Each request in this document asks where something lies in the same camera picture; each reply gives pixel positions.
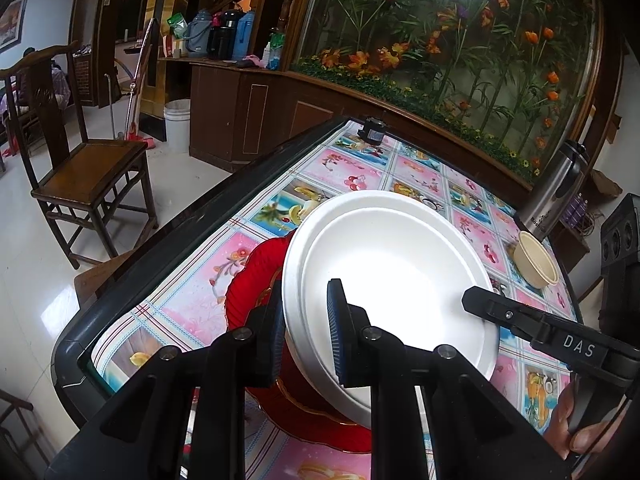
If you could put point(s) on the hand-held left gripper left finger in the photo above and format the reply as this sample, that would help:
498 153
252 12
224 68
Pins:
265 340

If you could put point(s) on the green capped bottle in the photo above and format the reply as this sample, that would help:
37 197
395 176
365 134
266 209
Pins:
276 52

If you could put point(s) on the red glass plate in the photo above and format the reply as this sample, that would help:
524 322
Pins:
240 290

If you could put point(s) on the white foam plate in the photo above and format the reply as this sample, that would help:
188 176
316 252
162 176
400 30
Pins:
400 260

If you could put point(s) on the blue thermos flask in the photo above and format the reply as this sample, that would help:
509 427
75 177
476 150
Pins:
248 35

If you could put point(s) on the white plastic bucket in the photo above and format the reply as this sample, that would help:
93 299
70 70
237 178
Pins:
177 127

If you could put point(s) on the broom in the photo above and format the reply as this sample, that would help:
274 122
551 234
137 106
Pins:
132 130

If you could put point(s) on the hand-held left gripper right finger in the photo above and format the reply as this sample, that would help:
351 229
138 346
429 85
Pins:
336 330

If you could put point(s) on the purple bottle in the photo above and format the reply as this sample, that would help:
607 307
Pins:
581 210
570 210

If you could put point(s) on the wooden chair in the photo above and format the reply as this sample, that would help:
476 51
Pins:
95 165

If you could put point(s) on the glass flower display cabinet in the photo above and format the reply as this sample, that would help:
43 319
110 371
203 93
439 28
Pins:
440 50

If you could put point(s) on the pink cloth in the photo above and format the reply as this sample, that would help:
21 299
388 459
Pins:
256 61

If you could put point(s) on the cream plastic bowl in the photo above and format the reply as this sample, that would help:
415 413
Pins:
537 260

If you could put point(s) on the person's right hand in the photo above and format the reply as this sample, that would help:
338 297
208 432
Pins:
562 420

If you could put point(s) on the framed wall picture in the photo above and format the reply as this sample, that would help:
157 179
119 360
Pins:
14 22

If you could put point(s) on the black thermos jug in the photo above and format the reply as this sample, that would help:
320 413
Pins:
225 37

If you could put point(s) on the fruit print tablecloth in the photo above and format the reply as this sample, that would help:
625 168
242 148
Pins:
350 170

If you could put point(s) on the grey blue water jug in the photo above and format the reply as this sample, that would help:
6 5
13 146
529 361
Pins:
197 35

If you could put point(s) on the wooden counter cabinet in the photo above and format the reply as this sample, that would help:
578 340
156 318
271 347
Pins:
235 105

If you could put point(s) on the green packet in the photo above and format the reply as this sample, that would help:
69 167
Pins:
176 25

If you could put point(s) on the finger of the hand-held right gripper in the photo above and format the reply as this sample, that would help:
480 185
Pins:
500 312

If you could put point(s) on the stainless steel thermos jug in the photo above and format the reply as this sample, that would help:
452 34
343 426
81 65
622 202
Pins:
555 190

